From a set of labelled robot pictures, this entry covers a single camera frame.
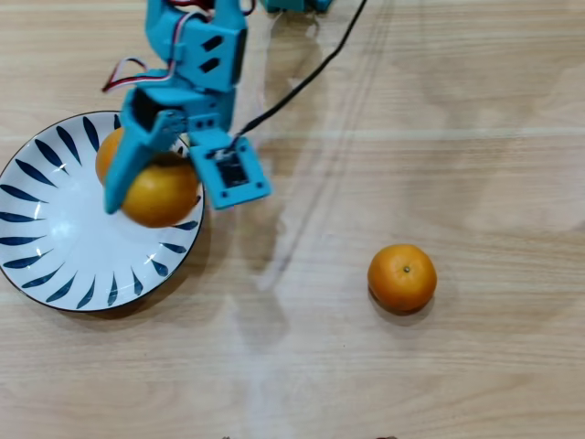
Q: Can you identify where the blue gripper body black servo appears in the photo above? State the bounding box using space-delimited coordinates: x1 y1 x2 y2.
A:
120 83 238 136

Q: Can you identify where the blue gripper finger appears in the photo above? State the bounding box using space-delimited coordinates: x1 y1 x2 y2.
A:
102 109 190 215

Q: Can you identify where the large deep orange fruit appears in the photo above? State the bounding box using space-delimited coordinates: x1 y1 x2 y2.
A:
94 126 191 187

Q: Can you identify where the yellowish orange fruit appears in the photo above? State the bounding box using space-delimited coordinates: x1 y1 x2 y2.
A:
120 162 201 229

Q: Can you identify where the small deep orange fruit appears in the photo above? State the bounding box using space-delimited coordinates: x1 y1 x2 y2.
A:
367 243 438 315

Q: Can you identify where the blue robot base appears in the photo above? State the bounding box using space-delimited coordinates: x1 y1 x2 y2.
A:
259 0 338 15

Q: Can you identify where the white plate blue petal pattern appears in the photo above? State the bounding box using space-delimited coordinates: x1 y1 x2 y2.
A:
0 109 207 314

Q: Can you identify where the blue wrist camera module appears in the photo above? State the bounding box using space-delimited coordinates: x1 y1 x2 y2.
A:
187 131 274 211

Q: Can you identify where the red white black servo wire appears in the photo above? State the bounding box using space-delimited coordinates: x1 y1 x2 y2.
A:
101 57 179 93
168 0 217 42

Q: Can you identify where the black camera cable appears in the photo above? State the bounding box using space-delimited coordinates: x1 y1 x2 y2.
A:
235 0 370 138

